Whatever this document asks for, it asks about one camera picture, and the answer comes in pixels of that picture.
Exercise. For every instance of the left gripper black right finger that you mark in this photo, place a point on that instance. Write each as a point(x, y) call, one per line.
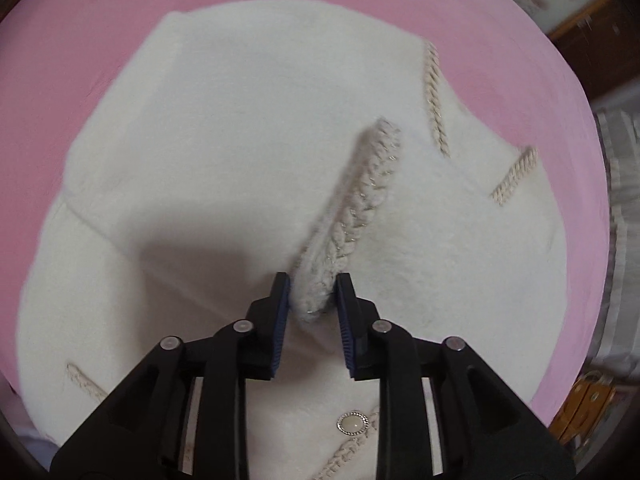
point(444, 412)

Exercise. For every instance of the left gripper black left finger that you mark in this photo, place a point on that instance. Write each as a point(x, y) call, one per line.
point(139, 429)

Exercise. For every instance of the white fuzzy cardigan braided trim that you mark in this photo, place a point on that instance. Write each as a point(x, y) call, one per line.
point(287, 135)

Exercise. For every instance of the orange wooden box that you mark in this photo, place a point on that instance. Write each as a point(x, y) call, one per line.
point(583, 408)

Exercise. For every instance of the grey white pleated curtain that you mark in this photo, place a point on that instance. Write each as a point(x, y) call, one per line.
point(614, 347)

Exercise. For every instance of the pink plush bed blanket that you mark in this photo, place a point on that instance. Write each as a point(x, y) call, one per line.
point(59, 56)

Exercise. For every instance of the floral sliding wardrobe doors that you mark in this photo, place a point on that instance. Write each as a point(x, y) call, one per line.
point(599, 39)

